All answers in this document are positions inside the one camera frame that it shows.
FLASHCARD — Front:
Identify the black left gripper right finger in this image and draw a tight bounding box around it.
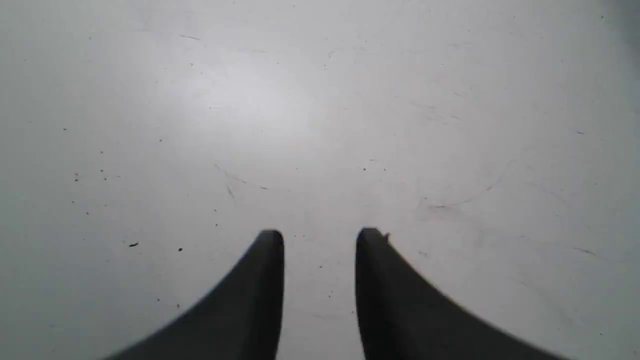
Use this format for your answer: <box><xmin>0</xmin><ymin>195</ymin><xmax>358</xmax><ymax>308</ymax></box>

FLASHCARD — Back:
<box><xmin>355</xmin><ymin>227</ymin><xmax>560</xmax><ymax>360</ymax></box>

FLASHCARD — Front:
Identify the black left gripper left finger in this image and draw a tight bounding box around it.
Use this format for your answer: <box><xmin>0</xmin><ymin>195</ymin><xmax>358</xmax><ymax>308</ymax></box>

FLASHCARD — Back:
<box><xmin>110</xmin><ymin>229</ymin><xmax>285</xmax><ymax>360</ymax></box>

